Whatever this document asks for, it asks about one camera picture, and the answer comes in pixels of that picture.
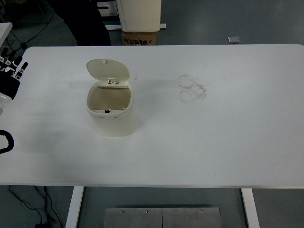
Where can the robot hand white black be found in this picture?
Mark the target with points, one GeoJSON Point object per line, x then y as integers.
{"type": "Point", "coordinates": [8, 83]}

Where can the cream trash bin with lid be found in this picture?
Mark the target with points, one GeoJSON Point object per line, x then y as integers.
{"type": "Point", "coordinates": [111, 118]}

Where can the large cream plastic bin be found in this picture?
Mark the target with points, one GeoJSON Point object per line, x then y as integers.
{"type": "Point", "coordinates": [140, 16]}

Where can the small white side table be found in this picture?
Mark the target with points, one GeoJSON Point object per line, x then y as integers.
{"type": "Point", "coordinates": [4, 29]}

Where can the cardboard box with black print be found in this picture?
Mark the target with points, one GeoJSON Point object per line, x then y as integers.
{"type": "Point", "coordinates": [139, 39]}

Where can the white table leg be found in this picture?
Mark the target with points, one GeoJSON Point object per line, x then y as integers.
{"type": "Point", "coordinates": [74, 209]}
{"type": "Point", "coordinates": [250, 209]}

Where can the grey metal plate with screws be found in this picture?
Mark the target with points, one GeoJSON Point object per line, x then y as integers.
{"type": "Point", "coordinates": [164, 218]}

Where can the small grey floor plate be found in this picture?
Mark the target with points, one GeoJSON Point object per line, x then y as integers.
{"type": "Point", "coordinates": [234, 39]}

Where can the white metal frame foot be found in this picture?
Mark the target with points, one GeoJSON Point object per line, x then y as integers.
{"type": "Point", "coordinates": [114, 26]}

